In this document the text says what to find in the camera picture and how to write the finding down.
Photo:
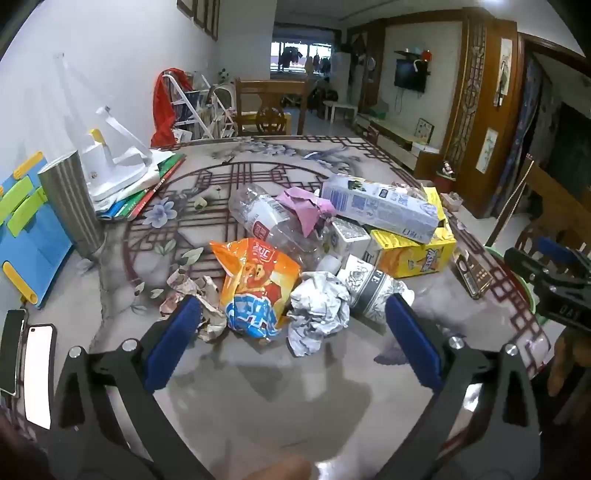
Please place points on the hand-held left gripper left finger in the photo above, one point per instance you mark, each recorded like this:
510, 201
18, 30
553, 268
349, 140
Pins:
173, 344

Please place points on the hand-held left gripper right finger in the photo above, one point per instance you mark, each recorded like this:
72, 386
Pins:
411, 344

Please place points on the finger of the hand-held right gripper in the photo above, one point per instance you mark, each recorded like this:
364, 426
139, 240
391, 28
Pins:
561, 249
545, 267

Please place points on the red bin with green rim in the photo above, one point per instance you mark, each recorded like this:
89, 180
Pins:
532, 304

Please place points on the printed paper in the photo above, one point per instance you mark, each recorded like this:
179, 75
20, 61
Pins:
180, 281

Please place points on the grey white paper cup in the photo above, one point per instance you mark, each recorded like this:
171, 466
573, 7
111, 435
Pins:
369, 290

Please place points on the small dark box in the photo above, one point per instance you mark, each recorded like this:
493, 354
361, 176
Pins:
471, 277

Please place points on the yellow cardboard box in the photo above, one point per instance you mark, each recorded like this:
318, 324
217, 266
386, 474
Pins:
415, 258

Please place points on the white paper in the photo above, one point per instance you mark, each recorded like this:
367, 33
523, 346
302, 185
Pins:
318, 304

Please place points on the orange snack bag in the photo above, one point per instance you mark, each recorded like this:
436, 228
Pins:
258, 286

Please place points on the small white carton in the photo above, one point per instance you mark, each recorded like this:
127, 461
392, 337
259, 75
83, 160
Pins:
346, 235

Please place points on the white blue milk carton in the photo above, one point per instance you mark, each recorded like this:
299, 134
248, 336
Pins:
378, 207

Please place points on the clear plastic bottle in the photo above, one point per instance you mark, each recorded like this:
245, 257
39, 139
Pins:
258, 217

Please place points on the pink paper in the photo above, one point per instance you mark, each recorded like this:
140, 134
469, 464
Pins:
304, 203

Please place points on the person's right hand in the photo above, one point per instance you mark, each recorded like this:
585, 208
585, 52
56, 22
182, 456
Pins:
570, 355

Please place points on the carved wooden chair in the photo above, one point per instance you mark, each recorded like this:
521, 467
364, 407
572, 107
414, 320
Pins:
554, 203

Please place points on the small cardboard box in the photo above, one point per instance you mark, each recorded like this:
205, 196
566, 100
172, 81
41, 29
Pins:
452, 201

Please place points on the hanging scroll painting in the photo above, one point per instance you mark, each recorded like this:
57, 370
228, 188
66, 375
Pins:
505, 69
487, 150

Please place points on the red pot with figurine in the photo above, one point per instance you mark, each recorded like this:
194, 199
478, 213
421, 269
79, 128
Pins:
447, 177

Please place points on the black smartphone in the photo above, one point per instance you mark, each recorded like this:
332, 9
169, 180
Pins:
39, 374
11, 350

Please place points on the stack of colourful books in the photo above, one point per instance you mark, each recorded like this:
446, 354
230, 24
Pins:
157, 180

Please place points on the blue stand with coloured clips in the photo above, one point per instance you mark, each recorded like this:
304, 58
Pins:
32, 249

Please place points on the grey ribbed cylinder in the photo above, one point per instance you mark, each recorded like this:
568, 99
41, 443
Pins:
69, 203

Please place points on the wooden lattice partition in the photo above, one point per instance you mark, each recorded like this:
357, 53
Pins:
471, 92

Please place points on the small framed picture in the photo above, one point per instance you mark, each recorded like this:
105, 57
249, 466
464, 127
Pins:
424, 130

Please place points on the white desk lamp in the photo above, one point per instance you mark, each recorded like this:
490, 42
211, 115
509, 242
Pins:
111, 170

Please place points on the low television cabinet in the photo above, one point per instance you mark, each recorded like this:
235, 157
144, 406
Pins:
397, 143

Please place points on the red cloth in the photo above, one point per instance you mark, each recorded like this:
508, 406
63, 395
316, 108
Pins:
161, 110

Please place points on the yellow seat cushion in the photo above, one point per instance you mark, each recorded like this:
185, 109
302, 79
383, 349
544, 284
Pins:
249, 121

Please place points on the white book rack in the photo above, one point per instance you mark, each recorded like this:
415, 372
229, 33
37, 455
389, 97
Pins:
203, 106

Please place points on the small white table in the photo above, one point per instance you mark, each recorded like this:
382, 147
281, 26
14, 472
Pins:
340, 107

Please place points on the wooden dining chair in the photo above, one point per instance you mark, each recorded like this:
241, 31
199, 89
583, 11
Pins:
270, 99

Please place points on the small flower vase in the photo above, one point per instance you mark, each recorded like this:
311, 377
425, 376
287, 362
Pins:
224, 77

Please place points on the white refrigerator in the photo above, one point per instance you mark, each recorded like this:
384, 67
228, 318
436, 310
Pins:
341, 76

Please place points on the hanging dark clothes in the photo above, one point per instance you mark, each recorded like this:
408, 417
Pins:
290, 57

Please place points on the wall television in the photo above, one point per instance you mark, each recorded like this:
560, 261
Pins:
410, 76

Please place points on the wall shelf with ornaments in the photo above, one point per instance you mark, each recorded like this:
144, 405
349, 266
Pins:
413, 53

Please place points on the framed wall picture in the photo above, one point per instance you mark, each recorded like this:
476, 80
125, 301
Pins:
208, 16
199, 11
184, 5
215, 21

